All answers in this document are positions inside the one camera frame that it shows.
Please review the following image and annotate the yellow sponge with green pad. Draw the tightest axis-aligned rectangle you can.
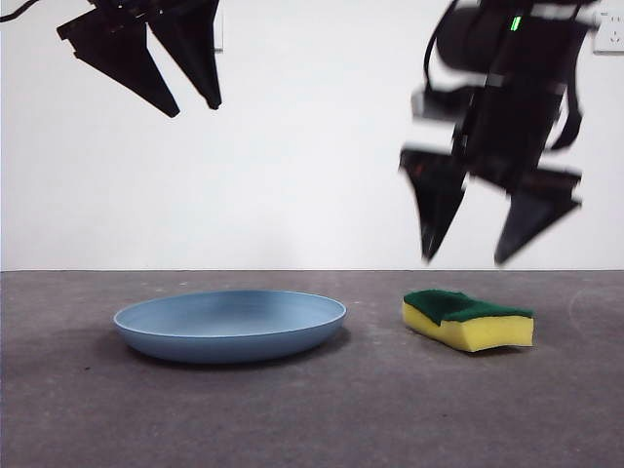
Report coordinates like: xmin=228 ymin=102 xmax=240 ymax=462
xmin=402 ymin=289 xmax=535 ymax=355

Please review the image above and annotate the blue round plate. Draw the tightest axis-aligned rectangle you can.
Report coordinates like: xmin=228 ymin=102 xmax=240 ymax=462
xmin=113 ymin=290 xmax=349 ymax=365

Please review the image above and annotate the black cable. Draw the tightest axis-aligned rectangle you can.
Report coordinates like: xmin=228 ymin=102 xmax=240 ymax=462
xmin=422 ymin=14 xmax=444 ymax=98
xmin=0 ymin=0 xmax=39 ymax=24
xmin=549 ymin=23 xmax=587 ymax=153

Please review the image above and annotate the pale grey right wrist camera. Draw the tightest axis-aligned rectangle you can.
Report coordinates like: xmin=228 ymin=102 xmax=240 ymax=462
xmin=410 ymin=86 xmax=472 ymax=122

